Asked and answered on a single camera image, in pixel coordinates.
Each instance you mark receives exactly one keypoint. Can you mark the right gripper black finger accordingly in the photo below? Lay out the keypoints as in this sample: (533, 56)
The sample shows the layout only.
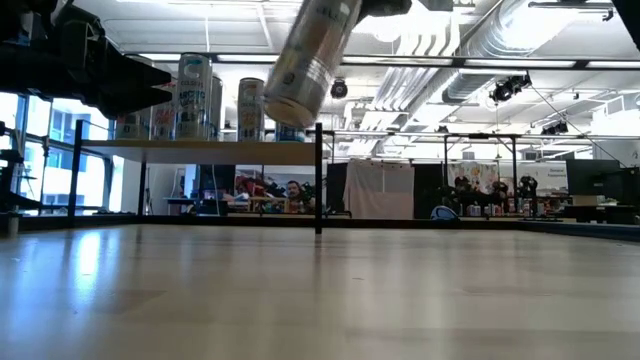
(385, 6)

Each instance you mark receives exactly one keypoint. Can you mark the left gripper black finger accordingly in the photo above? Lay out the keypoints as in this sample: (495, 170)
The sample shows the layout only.
(135, 72)
(130, 102)

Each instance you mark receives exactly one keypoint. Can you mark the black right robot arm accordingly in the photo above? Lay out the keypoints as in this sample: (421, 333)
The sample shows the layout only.
(631, 17)

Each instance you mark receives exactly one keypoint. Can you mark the black tripod stand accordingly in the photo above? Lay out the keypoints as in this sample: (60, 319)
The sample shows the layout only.
(75, 175)

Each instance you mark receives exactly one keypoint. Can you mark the black round ceiling speaker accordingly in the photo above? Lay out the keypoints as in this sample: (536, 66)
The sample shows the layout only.
(339, 89)

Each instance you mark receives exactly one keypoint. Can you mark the black adjustable stand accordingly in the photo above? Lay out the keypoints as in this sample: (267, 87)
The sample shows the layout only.
(10, 175)

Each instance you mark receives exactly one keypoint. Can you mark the black ceiling spotlight cluster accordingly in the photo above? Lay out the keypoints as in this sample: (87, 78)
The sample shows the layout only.
(555, 128)
(507, 89)

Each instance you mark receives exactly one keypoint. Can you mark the pink partition panel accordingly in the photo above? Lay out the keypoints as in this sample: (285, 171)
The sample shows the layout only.
(380, 190)

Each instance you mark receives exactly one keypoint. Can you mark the black partition panel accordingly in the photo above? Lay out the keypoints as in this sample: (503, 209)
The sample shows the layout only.
(427, 187)

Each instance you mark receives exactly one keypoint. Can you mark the floral printed banner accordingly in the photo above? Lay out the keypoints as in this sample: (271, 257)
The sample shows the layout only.
(475, 172)

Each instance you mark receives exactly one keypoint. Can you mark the person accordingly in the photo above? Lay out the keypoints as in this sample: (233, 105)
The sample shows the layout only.
(296, 196)
(500, 192)

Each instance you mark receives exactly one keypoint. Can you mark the blue white rounded object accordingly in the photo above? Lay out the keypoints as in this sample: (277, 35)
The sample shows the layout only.
(442, 214)

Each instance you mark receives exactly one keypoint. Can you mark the row of red white packages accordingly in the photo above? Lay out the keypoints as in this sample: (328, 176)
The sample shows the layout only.
(480, 210)

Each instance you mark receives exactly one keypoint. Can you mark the white sign with text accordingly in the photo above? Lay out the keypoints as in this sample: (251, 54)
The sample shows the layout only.
(550, 175)

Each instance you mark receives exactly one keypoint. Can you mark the black computer monitor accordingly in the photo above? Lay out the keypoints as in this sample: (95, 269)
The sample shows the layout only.
(580, 180)

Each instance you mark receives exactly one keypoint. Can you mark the dark desk with equipment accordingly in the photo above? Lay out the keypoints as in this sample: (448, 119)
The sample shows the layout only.
(590, 212)

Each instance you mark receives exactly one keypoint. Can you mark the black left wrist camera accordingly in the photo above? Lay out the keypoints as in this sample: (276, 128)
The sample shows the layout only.
(80, 35)

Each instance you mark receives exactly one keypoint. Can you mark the silver ceiling air duct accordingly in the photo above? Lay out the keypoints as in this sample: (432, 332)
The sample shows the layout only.
(462, 87)

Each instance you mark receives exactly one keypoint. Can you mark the black metal gantry frame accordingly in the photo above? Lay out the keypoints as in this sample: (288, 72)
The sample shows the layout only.
(514, 160)

